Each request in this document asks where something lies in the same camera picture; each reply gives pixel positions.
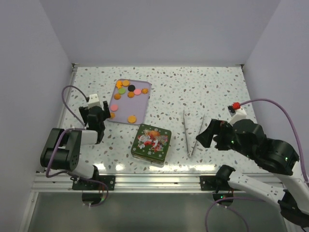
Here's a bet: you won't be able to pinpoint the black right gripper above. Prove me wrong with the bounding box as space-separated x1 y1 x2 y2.
196 117 255 159

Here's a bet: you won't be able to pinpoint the metal tongs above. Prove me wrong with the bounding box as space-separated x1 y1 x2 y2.
183 110 205 158

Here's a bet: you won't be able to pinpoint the gold cookie tin box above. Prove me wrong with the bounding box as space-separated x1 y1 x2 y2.
132 153 165 167

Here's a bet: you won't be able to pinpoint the gold tin lid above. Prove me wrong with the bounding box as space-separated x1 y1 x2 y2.
131 124 171 159

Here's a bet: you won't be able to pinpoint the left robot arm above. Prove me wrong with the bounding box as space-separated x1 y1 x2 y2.
40 101 111 190

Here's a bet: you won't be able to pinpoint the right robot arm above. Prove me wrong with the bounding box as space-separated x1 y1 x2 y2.
196 119 309 228

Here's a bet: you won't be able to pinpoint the pink round cookie left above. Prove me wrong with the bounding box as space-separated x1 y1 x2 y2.
110 104 118 112

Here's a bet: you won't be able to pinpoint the pink round cookie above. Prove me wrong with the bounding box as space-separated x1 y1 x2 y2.
110 104 118 112
134 89 141 95

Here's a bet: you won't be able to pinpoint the orange swirl cookie left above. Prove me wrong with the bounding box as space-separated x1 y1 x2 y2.
114 93 121 100

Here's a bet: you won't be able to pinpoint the green round cookie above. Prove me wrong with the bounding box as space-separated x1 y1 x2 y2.
118 88 126 94

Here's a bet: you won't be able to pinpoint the lilac plastic tray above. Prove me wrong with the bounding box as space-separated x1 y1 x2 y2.
108 79 151 125

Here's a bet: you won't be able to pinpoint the orange fish cookie top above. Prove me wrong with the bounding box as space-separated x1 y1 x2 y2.
116 80 123 89

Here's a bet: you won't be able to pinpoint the round dotted cracker bottom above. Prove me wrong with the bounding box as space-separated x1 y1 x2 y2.
127 115 137 123

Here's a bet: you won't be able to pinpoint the round dotted cracker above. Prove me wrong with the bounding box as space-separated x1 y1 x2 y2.
122 80 130 87
127 115 137 123

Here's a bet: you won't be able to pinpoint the brown chip cookie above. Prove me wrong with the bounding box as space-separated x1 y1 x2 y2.
128 92 135 98

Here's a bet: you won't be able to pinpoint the round dotted cracker top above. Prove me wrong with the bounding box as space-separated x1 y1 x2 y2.
122 80 130 87

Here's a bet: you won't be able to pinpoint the black sandwich cookie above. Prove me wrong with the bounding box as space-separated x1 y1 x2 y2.
127 85 136 92

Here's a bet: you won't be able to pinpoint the pink round cookie right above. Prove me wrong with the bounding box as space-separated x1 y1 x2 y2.
134 89 141 95

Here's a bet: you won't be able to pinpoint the orange rosette cookie right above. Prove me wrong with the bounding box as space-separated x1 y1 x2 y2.
141 88 149 94

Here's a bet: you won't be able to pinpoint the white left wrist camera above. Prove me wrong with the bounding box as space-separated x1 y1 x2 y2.
88 93 101 109

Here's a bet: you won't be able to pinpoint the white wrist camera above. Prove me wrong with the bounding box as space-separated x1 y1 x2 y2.
228 102 247 126
88 93 101 109

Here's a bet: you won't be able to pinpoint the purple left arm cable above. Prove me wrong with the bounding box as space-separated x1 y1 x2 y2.
45 85 90 178

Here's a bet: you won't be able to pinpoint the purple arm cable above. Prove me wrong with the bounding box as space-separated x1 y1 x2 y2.
204 98 309 232
45 85 90 178

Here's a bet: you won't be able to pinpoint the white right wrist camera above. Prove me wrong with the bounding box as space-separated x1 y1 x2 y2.
228 102 247 126

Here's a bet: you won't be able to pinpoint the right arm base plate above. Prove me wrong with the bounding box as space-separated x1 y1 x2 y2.
199 175 232 193

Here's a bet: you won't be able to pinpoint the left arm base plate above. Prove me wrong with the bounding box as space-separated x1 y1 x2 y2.
70 175 116 190

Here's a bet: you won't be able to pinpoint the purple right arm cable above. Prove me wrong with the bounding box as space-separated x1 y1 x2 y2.
204 98 309 232

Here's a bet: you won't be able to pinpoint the aluminium front rail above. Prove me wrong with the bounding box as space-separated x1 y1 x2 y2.
32 172 283 194

